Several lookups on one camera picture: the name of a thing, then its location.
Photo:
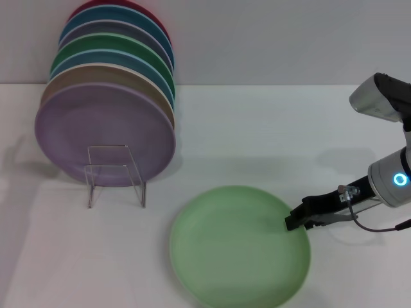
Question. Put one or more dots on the beige plate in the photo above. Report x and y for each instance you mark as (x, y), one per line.
(80, 75)

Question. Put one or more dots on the lilac purple plate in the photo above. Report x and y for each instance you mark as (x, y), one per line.
(102, 128)

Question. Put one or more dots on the light green plate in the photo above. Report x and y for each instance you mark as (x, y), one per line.
(239, 247)

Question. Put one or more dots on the light blue plate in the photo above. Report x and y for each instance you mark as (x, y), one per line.
(96, 57)

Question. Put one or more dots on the dark green plate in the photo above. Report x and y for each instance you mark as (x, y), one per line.
(96, 41)

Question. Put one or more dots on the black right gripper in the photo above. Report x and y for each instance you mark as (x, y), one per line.
(327, 202)

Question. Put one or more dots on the grey plate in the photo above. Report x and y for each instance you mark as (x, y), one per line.
(102, 27)

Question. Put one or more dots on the red plate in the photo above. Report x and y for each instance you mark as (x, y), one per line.
(154, 13)

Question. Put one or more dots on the clear acrylic plate rack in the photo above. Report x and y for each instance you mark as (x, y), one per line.
(110, 171)

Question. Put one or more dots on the teal blue plate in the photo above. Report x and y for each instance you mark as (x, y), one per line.
(112, 13)

